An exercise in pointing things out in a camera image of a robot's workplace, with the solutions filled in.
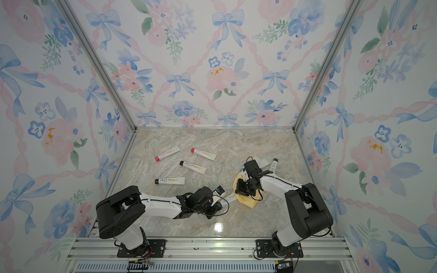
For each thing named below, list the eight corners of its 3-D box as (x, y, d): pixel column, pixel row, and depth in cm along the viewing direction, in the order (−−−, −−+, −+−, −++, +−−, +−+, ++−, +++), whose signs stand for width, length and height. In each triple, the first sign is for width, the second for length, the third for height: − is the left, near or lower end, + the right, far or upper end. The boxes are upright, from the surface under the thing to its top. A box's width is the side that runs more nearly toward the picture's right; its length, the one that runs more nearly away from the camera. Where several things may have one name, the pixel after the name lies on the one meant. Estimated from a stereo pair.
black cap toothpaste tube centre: (179, 167, 103) (178, 164, 101) (182, 162, 105) (181, 159, 103) (204, 174, 100) (204, 172, 98) (206, 169, 102) (206, 167, 100)
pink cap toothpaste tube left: (157, 163, 104) (156, 160, 102) (155, 159, 106) (153, 157, 104) (180, 150, 111) (179, 147, 109) (178, 147, 112) (177, 145, 110)
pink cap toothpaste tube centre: (190, 153, 109) (189, 151, 108) (192, 149, 111) (192, 147, 110) (214, 160, 106) (214, 158, 104) (216, 156, 108) (216, 154, 106)
